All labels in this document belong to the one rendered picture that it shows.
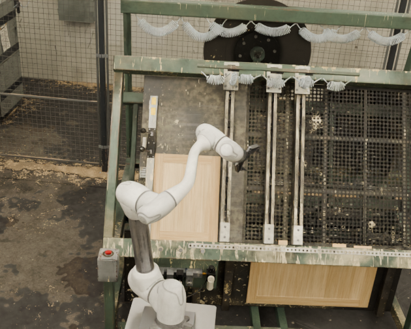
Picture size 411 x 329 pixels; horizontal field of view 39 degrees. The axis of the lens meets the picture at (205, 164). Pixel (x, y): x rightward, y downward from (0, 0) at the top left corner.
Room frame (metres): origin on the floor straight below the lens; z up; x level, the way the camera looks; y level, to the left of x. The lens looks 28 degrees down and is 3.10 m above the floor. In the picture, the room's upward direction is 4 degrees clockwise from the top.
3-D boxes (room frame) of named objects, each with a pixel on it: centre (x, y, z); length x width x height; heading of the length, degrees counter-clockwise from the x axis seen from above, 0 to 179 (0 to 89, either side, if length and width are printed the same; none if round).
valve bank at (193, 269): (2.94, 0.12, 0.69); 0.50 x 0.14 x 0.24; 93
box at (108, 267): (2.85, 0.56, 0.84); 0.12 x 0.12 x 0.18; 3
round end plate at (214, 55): (4.16, -0.33, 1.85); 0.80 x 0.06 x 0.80; 93
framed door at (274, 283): (3.31, -0.82, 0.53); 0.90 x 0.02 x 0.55; 93
